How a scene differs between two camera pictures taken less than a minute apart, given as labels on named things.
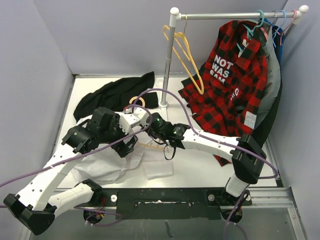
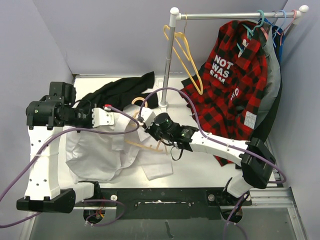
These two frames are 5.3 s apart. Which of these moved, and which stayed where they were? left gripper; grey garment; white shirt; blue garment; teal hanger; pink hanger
Moved: left gripper; white shirt
Stayed: pink hanger; blue garment; grey garment; teal hanger
